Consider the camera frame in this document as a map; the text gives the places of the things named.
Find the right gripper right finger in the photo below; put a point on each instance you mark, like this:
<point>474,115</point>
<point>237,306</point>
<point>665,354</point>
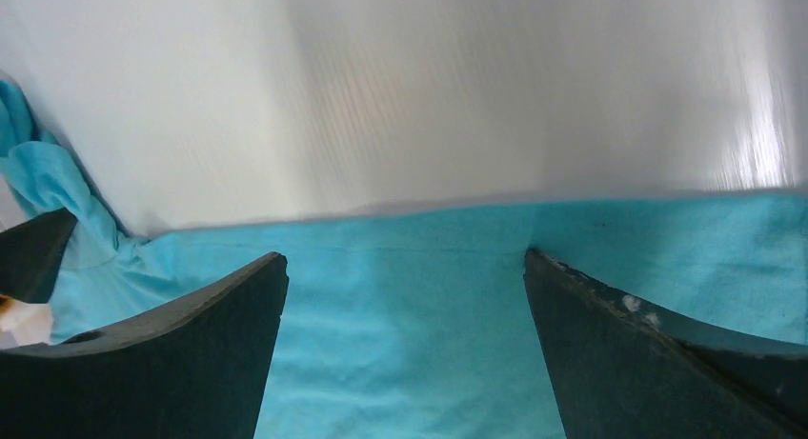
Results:
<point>624,367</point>

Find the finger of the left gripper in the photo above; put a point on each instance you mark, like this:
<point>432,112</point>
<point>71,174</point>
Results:
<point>31,256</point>

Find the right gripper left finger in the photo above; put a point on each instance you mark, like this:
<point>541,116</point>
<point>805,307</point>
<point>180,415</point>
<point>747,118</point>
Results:
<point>195,367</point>

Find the cyan t-shirt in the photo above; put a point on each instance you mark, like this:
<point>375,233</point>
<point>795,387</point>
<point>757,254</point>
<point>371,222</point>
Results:
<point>418,326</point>

